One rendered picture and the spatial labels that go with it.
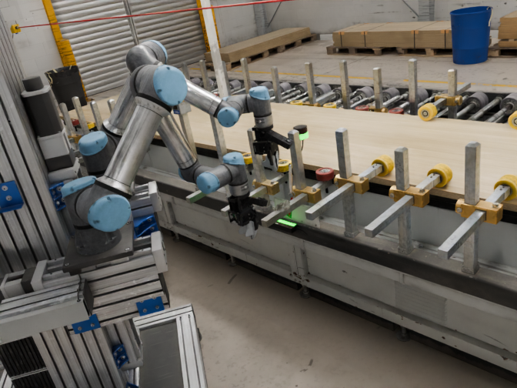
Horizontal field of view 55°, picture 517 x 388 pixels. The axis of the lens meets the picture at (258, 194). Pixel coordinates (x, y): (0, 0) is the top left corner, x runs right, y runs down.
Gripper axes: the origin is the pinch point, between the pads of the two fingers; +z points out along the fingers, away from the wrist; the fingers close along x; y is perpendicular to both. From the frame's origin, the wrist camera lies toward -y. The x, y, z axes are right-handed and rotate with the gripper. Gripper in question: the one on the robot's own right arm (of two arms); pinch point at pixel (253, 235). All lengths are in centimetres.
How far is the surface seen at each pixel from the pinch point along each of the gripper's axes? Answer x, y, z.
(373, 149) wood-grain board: 6, -78, -7
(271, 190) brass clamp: -20.2, -32.9, -0.6
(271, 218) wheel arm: 1.5, -9.7, -3.2
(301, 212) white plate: -3.3, -33.0, 6.6
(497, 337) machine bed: 73, -59, 61
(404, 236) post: 47, -34, 5
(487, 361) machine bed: 70, -58, 75
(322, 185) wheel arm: 1.5, -43.7, -2.9
